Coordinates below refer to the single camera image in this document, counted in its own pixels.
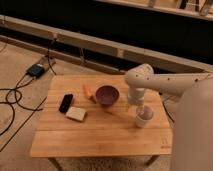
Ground black floor cable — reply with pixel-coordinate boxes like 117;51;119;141
0;38;58;153

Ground black rectangular device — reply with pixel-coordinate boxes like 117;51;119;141
59;94;73;113

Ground wooden table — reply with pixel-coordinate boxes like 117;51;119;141
30;75;172;158

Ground white sponge block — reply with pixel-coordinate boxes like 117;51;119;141
66;107;86;122

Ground black power adapter box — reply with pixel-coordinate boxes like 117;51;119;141
26;64;45;78

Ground orange carrot toy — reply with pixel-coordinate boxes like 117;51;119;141
83;85;96;103

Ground white ceramic cup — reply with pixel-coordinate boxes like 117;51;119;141
135;106;154;128

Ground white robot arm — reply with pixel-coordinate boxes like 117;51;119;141
124;64;213;171

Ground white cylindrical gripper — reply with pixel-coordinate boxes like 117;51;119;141
125;88;148;117

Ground purple bowl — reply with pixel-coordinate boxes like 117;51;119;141
95;85;119;106

